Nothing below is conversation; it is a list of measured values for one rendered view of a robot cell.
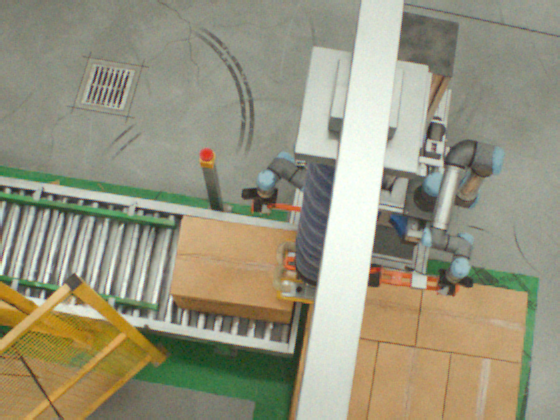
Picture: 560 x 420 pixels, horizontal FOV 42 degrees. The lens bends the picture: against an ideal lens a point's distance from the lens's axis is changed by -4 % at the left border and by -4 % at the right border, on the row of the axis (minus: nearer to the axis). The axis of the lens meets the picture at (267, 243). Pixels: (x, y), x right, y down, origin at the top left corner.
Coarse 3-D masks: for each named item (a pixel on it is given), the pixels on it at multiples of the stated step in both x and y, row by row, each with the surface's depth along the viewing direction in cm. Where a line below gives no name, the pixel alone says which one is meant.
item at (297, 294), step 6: (282, 282) 356; (288, 282) 355; (294, 282) 355; (300, 282) 356; (294, 288) 354; (300, 288) 352; (276, 294) 354; (282, 294) 354; (288, 294) 354; (294, 294) 354; (300, 294) 354; (294, 300) 354; (300, 300) 354; (306, 300) 353; (312, 300) 353
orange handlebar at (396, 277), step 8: (280, 208) 353; (288, 208) 353; (296, 208) 353; (288, 264) 346; (384, 272) 345; (392, 272) 344; (400, 272) 344; (384, 280) 344; (392, 280) 343; (400, 280) 343; (432, 280) 344; (432, 288) 343
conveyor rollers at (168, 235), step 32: (0, 224) 420; (32, 224) 421; (32, 256) 416; (64, 256) 415; (96, 256) 415; (128, 256) 415; (160, 256) 415; (32, 288) 412; (96, 288) 412; (128, 288) 412; (160, 288) 411; (256, 320) 407
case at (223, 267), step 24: (192, 216) 379; (192, 240) 376; (216, 240) 376; (240, 240) 376; (264, 240) 376; (192, 264) 373; (216, 264) 373; (240, 264) 373; (264, 264) 373; (192, 288) 370; (216, 288) 370; (240, 288) 370; (264, 288) 370; (216, 312) 403; (240, 312) 392; (264, 312) 382; (288, 312) 372
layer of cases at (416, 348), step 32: (384, 288) 411; (480, 288) 411; (384, 320) 406; (416, 320) 406; (448, 320) 406; (480, 320) 406; (512, 320) 406; (384, 352) 402; (416, 352) 402; (448, 352) 404; (480, 352) 402; (512, 352) 402; (352, 384) 398; (384, 384) 398; (416, 384) 397; (448, 384) 397; (480, 384) 397; (512, 384) 397; (352, 416) 393; (384, 416) 393; (416, 416) 393; (448, 416) 393; (480, 416) 393; (512, 416) 393
